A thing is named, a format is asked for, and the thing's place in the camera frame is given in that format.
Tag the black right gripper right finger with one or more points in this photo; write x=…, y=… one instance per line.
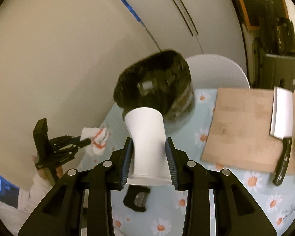
x=236, y=211

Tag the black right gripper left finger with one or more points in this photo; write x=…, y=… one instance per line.
x=60, y=211

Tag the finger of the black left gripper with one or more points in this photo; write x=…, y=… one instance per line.
x=83, y=143

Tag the white sock ball orange stripe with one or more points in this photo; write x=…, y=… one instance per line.
x=98, y=137

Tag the white paper cup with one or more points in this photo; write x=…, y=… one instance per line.
x=149, y=166

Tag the black fuzzy cup sleeve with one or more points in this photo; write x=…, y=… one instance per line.
x=136, y=198

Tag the white sleeve left forearm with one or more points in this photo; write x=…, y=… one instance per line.
x=14, y=216

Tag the person left hand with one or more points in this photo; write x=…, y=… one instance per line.
x=49, y=170

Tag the wooden cutting board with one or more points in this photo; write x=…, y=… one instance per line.
x=239, y=134

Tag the black knife block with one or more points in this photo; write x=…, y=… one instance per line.
x=275, y=54

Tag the orange black box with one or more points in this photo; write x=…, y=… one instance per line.
x=251, y=10

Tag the cleaver knife black handle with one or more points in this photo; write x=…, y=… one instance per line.
x=282, y=121

